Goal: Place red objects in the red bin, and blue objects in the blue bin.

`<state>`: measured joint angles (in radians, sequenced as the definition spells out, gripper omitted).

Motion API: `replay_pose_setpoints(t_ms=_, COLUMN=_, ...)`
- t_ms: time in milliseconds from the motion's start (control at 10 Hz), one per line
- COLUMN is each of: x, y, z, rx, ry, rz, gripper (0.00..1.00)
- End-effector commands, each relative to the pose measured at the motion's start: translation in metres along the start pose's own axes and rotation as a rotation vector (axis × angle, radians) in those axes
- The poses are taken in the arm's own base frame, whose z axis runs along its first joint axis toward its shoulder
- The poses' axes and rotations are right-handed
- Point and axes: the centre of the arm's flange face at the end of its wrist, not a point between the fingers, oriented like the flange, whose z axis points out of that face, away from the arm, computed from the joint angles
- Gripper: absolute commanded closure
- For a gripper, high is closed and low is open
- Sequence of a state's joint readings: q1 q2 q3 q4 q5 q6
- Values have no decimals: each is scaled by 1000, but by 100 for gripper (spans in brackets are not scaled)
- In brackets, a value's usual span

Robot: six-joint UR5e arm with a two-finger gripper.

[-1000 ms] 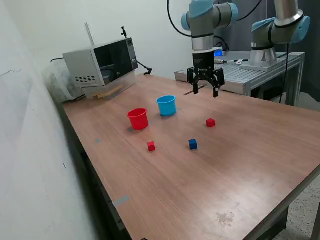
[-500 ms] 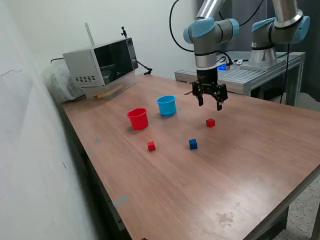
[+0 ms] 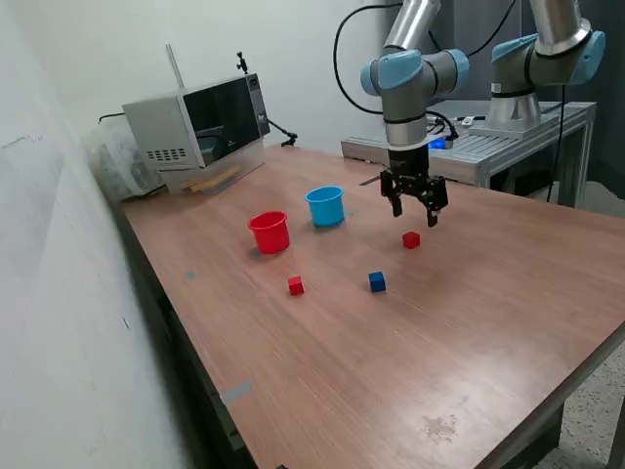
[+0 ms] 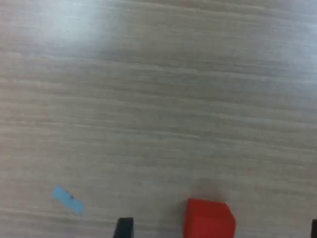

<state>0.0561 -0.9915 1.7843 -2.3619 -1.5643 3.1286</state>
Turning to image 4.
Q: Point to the blue tape mark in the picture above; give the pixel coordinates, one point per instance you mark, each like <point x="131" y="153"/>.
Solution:
<point x="68" y="199"/>

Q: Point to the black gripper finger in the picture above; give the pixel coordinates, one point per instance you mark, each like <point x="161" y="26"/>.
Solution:
<point x="314" y="229"/>
<point x="123" y="228"/>

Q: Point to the red cube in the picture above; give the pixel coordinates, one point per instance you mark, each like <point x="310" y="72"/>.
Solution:
<point x="208" y="219"/>

